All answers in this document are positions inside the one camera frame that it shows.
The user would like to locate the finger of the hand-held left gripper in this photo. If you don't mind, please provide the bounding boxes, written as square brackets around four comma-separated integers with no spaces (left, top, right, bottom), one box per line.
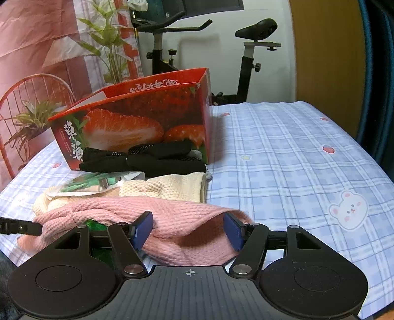
[0,217,43,237]

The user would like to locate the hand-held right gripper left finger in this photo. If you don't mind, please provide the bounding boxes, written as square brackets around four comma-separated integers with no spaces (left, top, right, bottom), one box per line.
[52,210,154,278]

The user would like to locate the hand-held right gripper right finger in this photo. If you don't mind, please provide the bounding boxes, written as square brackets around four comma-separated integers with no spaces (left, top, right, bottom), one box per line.
[223,212,324,278]

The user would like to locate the pink waffle towel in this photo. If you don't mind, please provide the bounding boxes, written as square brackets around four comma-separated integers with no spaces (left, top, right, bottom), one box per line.
[17,197,253,267]

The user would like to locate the cream waffle towel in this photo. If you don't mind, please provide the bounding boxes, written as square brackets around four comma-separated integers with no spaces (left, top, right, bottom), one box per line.
[33,172,207,216]

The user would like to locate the black sock with grip dots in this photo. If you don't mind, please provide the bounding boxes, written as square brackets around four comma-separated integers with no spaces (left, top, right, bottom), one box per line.
[127,139,192,159]
[126,155,207,179]
[79,147,130,173]

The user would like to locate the clear packet with green cable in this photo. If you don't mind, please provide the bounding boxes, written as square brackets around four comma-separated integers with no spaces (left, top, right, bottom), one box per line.
[49,171,145,197]

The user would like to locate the red strawberry print cardboard box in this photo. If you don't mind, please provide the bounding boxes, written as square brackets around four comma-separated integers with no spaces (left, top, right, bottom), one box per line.
[48,68,211,171]

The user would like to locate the green cloth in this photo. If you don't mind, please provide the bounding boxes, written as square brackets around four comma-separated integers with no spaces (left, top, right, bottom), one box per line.
[84,219,116,262]

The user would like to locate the blue plaid bed sheet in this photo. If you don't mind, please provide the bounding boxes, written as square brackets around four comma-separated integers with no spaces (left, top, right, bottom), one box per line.
[0,100,394,319]

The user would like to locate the black exercise bike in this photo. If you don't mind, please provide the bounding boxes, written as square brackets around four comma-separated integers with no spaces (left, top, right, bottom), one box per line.
[129,0,282,105]

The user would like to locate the brown wooden panel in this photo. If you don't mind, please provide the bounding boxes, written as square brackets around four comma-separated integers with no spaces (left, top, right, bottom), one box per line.
[289,0,370,137]

